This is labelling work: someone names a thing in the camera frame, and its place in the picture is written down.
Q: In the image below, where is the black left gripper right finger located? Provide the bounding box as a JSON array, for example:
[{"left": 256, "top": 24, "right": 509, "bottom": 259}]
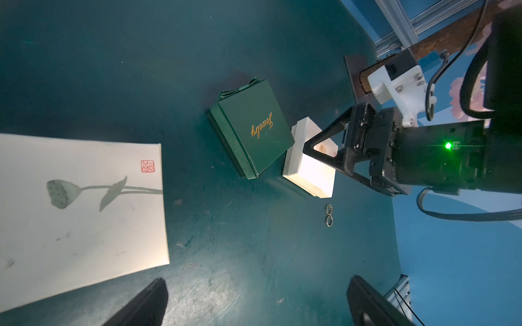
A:
[{"left": 347, "top": 275, "right": 414, "bottom": 326}]

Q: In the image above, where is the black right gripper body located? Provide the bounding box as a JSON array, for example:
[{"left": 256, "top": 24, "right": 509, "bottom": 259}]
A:
[{"left": 303, "top": 103, "right": 487, "bottom": 196}]

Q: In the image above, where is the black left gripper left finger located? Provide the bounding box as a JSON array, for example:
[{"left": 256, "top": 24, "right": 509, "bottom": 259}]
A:
[{"left": 103, "top": 278, "right": 169, "bottom": 326}]

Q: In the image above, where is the white lotus box lid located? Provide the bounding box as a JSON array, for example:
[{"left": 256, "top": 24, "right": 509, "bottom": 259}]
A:
[{"left": 1, "top": 134, "right": 169, "bottom": 312}]

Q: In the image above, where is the white flower gift box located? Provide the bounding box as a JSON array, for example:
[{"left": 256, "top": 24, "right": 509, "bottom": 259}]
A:
[{"left": 282, "top": 117, "right": 336, "bottom": 198}]

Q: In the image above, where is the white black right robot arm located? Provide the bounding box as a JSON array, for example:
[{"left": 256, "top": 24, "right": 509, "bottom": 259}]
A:
[{"left": 303, "top": 1, "right": 521, "bottom": 196}]

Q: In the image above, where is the green jewelry box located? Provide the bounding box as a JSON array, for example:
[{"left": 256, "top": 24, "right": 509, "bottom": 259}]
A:
[{"left": 208, "top": 78, "right": 294, "bottom": 179}]

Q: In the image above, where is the brown tree base plate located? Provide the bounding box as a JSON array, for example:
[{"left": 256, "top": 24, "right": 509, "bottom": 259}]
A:
[{"left": 345, "top": 1, "right": 507, "bottom": 105}]

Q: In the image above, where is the right aluminium frame post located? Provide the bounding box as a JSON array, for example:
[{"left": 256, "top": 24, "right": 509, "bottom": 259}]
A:
[{"left": 375, "top": 0, "right": 477, "bottom": 58}]

